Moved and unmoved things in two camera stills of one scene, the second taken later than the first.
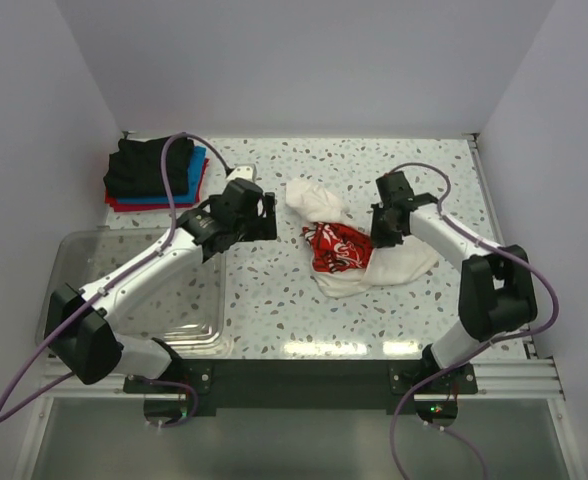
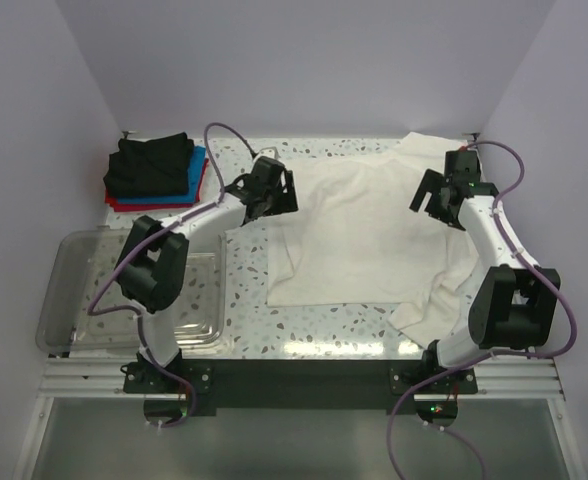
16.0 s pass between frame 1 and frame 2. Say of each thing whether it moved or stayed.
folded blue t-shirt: stayed
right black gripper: moved
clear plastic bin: stayed
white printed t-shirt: moved
